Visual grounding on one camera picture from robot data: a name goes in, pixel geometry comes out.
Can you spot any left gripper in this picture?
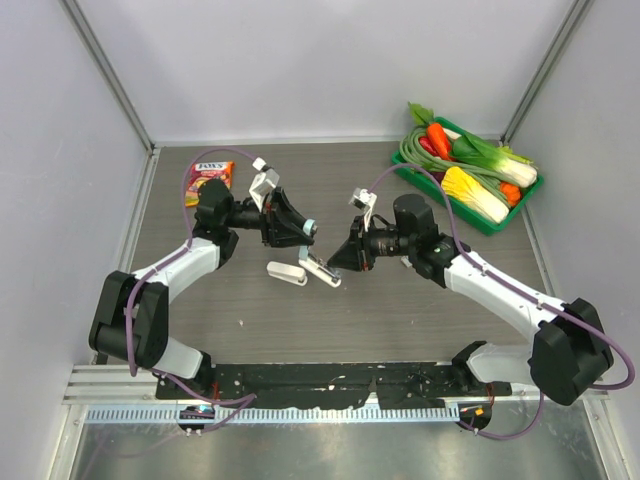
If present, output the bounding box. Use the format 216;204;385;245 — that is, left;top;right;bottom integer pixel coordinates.
223;188;316;249

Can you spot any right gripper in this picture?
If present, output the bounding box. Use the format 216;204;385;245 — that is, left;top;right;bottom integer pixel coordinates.
329;215;416;272

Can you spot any blue white stapler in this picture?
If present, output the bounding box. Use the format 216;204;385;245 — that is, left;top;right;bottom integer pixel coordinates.
293;217;342;288

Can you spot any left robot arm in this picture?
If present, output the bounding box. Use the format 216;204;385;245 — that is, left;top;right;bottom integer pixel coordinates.
88;179;316;399

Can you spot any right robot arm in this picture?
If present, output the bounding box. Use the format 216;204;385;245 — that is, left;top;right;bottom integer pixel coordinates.
329;189;613;406

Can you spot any candy bag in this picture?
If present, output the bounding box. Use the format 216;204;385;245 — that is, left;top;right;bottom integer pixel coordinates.
183;159;236;208

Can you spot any green plastic tray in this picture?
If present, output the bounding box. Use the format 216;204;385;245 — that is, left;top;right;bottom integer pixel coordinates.
392;117;543;236

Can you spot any napa cabbage toy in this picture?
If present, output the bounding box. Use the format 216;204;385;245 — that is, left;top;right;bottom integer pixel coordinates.
441;167;509;224

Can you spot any red pepper toy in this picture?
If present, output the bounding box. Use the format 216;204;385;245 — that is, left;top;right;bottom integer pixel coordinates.
418;136;440;158

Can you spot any orange carrot toy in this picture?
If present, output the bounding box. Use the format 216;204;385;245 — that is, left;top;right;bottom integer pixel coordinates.
426;122;451;161

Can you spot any green long beans bundle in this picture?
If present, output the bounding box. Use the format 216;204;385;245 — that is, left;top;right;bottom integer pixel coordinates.
399;127;507;203

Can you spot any small orange tomato toy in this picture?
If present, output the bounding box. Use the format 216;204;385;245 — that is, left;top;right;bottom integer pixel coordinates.
500;182;522;208

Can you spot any bok choy toy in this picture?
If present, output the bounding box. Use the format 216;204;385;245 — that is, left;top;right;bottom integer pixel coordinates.
452;133;538;188

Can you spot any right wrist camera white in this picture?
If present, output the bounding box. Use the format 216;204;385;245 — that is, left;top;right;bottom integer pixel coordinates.
349;188;377;232

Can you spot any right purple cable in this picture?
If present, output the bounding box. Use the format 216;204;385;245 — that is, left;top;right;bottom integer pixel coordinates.
367;162;636;443

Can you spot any purple cable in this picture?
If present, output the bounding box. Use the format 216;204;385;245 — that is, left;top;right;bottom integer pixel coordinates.
367;162;636;443
126;147;269;436

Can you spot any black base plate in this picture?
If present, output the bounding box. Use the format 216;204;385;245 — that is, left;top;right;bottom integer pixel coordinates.
183;362;512;410

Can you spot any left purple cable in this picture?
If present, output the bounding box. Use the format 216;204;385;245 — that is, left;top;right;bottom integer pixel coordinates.
126;147;269;436

